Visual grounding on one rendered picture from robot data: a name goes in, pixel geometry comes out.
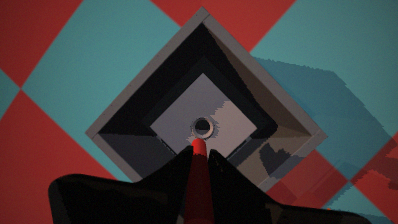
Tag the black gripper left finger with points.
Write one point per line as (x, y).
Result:
(156, 199)

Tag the red peg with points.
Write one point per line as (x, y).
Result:
(198, 205)

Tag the grey square plate with hole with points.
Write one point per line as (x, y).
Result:
(203, 100)

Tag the grey open square box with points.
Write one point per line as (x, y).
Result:
(285, 133)

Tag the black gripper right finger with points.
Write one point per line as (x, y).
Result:
(236, 200)

